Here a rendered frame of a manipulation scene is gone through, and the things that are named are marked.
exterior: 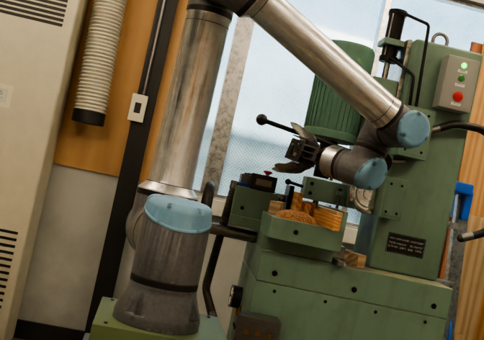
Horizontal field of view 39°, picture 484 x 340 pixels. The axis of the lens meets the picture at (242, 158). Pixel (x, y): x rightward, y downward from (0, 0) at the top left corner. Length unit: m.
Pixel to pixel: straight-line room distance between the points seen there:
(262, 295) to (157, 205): 0.63
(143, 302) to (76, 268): 2.02
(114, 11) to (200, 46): 1.67
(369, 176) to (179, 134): 0.50
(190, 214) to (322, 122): 0.80
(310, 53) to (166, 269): 0.59
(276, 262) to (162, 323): 0.61
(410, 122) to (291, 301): 0.64
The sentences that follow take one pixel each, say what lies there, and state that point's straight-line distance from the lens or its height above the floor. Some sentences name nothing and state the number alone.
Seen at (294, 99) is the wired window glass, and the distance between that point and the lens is 3.56.
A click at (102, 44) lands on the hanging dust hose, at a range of 3.26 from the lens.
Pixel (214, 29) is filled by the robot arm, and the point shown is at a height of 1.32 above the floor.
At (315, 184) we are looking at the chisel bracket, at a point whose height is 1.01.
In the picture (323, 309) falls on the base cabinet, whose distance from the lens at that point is 2.01.
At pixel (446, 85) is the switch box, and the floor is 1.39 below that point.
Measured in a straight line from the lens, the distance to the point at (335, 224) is 1.85.
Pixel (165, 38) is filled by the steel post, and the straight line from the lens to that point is 3.37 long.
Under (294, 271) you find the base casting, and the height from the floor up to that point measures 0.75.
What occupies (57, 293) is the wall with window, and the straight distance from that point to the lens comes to 3.49.
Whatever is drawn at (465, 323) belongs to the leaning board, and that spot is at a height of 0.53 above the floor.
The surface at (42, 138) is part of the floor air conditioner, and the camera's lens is 3.14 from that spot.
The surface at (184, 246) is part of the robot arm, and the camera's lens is 1.44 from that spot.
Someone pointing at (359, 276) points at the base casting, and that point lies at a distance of 2.02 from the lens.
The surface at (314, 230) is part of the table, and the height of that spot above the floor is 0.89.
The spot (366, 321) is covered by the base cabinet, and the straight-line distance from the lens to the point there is 2.05.
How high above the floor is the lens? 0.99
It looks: 2 degrees up
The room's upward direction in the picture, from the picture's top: 12 degrees clockwise
